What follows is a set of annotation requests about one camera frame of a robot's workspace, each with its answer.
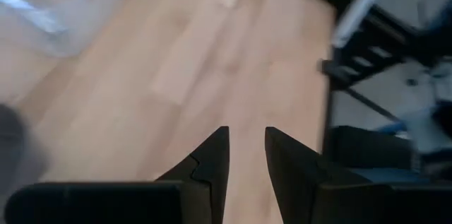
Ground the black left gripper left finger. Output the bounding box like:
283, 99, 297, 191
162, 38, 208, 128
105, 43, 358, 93
4, 126, 231, 224

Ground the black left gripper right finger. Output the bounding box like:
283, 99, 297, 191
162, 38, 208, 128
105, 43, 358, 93
265, 126, 452, 224

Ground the black chair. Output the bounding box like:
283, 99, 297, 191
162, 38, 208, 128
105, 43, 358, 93
323, 124, 416, 182

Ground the black plastic end cap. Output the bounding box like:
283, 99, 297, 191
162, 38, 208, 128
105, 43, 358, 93
319, 57, 356, 89

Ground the clear plastic container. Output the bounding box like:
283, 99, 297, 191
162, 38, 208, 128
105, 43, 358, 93
0, 0, 123, 59

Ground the silver metal bracket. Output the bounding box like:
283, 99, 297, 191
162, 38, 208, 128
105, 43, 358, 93
331, 0, 396, 49

